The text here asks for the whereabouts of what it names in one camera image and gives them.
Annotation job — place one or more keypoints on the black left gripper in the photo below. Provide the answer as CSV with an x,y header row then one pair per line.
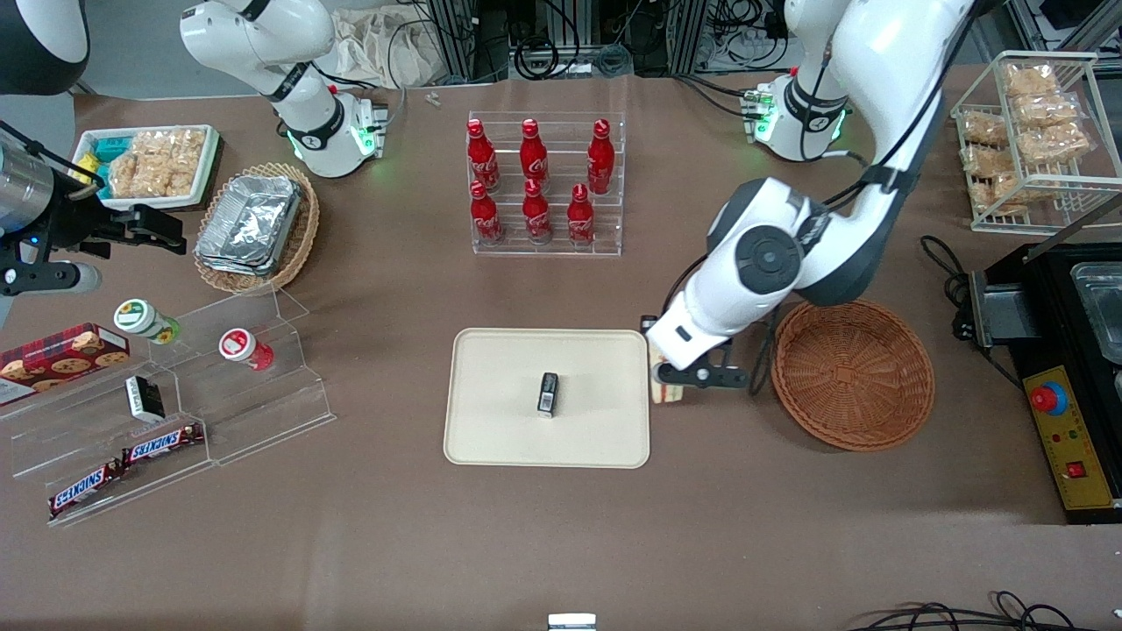
x,y
648,322

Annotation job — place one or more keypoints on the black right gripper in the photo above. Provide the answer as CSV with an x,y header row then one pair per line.
x,y
77,226

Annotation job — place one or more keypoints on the triangular sandwich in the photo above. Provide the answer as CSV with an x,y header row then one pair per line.
x,y
671,396

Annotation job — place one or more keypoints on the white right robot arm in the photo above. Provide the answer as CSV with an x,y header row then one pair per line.
x,y
263,53

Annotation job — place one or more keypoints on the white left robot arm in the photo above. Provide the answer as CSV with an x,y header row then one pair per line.
x,y
894,53

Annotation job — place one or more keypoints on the white rectangular snack tray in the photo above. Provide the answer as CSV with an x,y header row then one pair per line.
x,y
206,171

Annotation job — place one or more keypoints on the aluminium foil tray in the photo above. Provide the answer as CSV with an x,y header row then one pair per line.
x,y
250,223

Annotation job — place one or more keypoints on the oval light wicker basket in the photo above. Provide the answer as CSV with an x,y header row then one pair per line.
x,y
302,237

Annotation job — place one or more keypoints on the cream plastic tray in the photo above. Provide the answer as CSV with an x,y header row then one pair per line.
x,y
500,412

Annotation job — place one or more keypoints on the round brown wicker basket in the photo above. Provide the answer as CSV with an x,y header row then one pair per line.
x,y
855,377

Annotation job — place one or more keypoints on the bagged rice crackers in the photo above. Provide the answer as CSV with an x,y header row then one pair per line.
x,y
158,162

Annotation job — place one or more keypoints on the green sunflower lid cup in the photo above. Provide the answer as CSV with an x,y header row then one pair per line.
x,y
140,317

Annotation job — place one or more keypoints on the yellow snack packet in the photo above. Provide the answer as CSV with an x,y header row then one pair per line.
x,y
88,168

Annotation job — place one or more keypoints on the teal snack packet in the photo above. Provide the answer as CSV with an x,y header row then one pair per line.
x,y
110,147

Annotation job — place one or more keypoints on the clear acrylic bottle rack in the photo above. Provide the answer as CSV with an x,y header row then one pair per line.
x,y
552,245

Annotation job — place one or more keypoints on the red cola bottle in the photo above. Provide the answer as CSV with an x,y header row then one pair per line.
x,y
580,219
600,162
485,219
536,215
533,153
482,158

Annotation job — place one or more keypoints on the red lid cup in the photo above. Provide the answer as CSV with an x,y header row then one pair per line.
x,y
241,346

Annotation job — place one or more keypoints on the red cookie box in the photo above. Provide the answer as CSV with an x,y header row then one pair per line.
x,y
61,359

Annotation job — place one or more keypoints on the small black white box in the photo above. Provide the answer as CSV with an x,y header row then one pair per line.
x,y
145,399

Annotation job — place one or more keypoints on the clear acrylic stepped stand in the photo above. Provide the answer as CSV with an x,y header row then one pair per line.
x,y
263,412
70,447

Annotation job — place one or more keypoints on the Snickers chocolate bar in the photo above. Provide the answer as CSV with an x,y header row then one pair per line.
x,y
86,489
162,444

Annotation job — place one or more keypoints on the beige cloth bag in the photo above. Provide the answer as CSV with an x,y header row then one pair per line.
x,y
377,48

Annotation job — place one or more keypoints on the white power strip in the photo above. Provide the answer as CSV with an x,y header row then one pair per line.
x,y
754,39

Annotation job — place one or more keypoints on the small silver object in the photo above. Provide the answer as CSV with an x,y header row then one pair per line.
x,y
571,622

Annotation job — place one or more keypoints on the rice cracker packet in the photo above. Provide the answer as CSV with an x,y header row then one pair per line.
x,y
1052,143
1030,81
997,197
983,130
1045,109
989,160

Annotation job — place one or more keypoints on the black countertop appliance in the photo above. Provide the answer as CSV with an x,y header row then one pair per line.
x,y
1043,307

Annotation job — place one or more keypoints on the red emergency stop button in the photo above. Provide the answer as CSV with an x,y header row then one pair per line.
x,y
1048,399

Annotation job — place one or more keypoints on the yellow control panel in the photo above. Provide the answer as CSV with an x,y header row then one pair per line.
x,y
1074,438

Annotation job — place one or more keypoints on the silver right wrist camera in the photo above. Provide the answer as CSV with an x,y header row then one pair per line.
x,y
53,279

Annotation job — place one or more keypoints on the aluminium frame rack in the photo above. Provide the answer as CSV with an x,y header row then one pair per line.
x,y
456,39

